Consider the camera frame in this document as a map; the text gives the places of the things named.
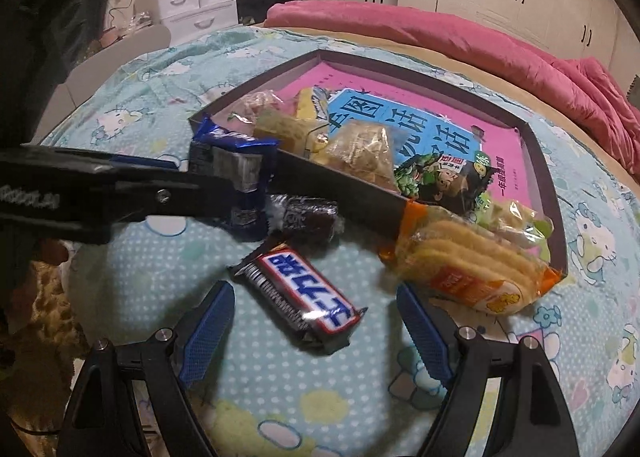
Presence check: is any pink book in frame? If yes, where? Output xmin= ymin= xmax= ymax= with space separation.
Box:
xmin=272 ymin=62 xmax=543 ymax=258

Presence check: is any yellow snack packet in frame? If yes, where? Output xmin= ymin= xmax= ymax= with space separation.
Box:
xmin=292 ymin=84 xmax=333 ymax=123

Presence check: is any dark brown candy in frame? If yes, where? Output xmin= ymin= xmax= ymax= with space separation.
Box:
xmin=267 ymin=194 xmax=342 ymax=242

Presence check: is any brown plush toy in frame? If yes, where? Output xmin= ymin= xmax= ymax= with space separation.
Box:
xmin=27 ymin=237 xmax=93 ymax=388

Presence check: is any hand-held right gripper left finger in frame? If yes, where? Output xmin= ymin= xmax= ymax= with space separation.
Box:
xmin=56 ymin=281 xmax=236 ymax=457

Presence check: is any green pea snack packet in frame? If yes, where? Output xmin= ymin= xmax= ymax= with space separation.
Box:
xmin=394 ymin=154 xmax=496 ymax=217

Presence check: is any dark brown shallow box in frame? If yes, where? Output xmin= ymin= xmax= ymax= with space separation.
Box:
xmin=187 ymin=50 xmax=568 ymax=278

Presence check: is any orange rice cracker packet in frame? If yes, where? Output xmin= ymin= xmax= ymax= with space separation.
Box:
xmin=379 ymin=200 xmax=561 ymax=314

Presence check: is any light green small packet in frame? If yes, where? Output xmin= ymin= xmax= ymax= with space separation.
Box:
xmin=472 ymin=191 xmax=503 ymax=220

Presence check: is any pale yellow wafer packet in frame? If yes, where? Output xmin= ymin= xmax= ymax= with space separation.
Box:
xmin=252 ymin=107 xmax=323 ymax=158

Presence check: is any cat print blanket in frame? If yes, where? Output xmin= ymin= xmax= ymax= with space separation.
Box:
xmin=40 ymin=24 xmax=640 ymax=457

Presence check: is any clear red candy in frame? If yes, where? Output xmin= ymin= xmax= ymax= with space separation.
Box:
xmin=227 ymin=90 xmax=283 ymax=125

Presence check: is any clear packet brown snack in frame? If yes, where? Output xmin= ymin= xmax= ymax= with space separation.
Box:
xmin=320 ymin=120 xmax=401 ymax=185

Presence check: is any dark chocolate bar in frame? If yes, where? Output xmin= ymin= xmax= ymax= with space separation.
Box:
xmin=227 ymin=241 xmax=368 ymax=355

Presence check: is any pale yellow clear candy packet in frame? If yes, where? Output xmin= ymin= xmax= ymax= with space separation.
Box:
xmin=492 ymin=200 xmax=556 ymax=249

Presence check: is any blue cookie packet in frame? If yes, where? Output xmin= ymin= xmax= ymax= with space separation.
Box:
xmin=189 ymin=116 xmax=280 ymax=242

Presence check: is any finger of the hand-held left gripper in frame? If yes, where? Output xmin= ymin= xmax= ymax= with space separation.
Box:
xmin=115 ymin=170 xmax=273 ymax=230
xmin=100 ymin=156 xmax=182 ymax=174

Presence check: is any dark cloth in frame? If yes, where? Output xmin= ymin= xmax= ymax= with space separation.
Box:
xmin=0 ymin=0 xmax=121 ymax=148

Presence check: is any white drawer unit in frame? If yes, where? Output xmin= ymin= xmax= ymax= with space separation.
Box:
xmin=152 ymin=0 xmax=240 ymax=45

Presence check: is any pink quilt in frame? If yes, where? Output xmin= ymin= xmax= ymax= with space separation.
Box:
xmin=264 ymin=0 xmax=640 ymax=178

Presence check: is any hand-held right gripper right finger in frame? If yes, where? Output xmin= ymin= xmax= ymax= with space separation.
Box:
xmin=396 ymin=283 xmax=581 ymax=457

